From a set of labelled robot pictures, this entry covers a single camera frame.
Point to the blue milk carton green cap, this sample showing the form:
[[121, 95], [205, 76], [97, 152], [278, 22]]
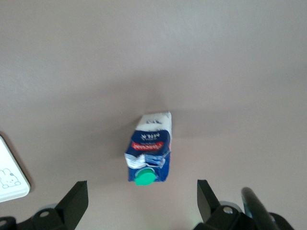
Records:
[[148, 153]]

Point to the cream rabbit print tray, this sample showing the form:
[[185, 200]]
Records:
[[9, 172]]

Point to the brown table cover mat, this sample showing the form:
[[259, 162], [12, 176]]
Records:
[[72, 72]]

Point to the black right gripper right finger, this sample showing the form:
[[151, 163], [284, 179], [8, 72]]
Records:
[[211, 213]]

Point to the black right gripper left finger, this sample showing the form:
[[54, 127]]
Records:
[[69, 208]]

